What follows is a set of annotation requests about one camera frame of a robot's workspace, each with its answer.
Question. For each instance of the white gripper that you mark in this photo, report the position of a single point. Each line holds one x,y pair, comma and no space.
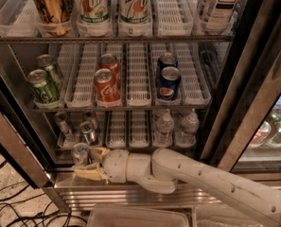
116,165

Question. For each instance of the redbull can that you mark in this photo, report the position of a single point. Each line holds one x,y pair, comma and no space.
80,154
64,123
91,117
89,133

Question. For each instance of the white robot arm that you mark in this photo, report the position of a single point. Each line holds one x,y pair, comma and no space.
160,172

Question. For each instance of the front coca cola can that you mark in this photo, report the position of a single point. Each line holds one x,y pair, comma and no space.
106,86

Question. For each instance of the coca cola can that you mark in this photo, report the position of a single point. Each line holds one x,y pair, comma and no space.
111,62
106,86

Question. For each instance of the front green soda can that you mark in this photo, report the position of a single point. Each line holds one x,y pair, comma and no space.
42,86

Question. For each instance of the green soda can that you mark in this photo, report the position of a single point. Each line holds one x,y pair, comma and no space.
42,86
50,65

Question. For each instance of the rear coca cola can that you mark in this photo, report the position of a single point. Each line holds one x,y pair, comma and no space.
111,62

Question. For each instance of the front pepsi can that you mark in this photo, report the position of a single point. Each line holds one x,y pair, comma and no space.
168,86

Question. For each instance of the pepsi can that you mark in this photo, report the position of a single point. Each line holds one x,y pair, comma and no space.
168,86
165,60

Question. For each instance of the rear green soda can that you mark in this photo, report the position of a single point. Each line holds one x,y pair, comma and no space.
50,65

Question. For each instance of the rear pepsi can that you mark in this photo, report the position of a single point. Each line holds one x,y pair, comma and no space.
165,60

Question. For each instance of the gold tall drink can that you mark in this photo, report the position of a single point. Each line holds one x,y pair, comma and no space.
55,13

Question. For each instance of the red can behind glass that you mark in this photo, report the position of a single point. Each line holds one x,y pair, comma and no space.
261,135

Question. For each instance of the left clear plastic bin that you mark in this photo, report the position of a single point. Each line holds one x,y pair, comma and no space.
107,215

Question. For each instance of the clear plastic bin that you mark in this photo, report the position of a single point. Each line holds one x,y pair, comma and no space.
220,215
107,215

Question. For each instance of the left water bottle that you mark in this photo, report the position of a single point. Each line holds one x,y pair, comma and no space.
163,132

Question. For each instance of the water bottle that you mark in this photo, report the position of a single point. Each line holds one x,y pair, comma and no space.
163,132
185,136

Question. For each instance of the right water bottle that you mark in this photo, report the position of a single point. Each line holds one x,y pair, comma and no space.
185,136

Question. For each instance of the right clear plastic bin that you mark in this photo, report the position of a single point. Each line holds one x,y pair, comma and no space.
220,215

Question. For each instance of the teas tea bottle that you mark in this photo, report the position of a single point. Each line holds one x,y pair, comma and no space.
215,15

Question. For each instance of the middle wire shelf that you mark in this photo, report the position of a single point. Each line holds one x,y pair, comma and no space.
121,108

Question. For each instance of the wire shelf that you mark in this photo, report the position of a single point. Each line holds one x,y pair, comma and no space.
116,40
121,108

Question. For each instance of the top wire shelf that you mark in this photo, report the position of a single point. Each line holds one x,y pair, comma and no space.
116,40

